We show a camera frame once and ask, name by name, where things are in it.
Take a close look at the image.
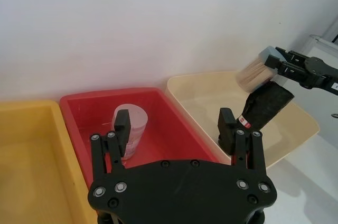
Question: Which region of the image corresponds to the yellow plastic bin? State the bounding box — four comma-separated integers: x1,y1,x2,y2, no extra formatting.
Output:
0,99,98,224

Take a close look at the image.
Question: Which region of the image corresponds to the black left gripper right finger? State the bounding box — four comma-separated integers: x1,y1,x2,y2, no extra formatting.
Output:
218,107,267,176

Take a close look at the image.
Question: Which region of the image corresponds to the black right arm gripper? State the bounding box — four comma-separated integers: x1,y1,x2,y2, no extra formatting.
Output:
265,46,338,95

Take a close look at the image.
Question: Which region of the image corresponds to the cream plastic bin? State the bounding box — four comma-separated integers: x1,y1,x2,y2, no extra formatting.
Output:
166,71,321,170

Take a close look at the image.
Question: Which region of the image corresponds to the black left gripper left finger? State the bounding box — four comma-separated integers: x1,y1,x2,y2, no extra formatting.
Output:
90,109,132,180

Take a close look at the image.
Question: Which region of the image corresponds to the white paper cup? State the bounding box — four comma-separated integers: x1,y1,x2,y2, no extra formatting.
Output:
112,104,149,160

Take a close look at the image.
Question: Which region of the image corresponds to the blue-handled pale bristle brush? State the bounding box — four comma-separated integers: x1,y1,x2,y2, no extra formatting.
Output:
235,46,286,94

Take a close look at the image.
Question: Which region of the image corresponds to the black pouch with red label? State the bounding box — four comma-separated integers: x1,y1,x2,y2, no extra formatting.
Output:
238,81,295,131

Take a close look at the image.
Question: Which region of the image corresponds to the red plastic bin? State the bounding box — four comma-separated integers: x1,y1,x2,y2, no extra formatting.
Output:
59,87,220,190

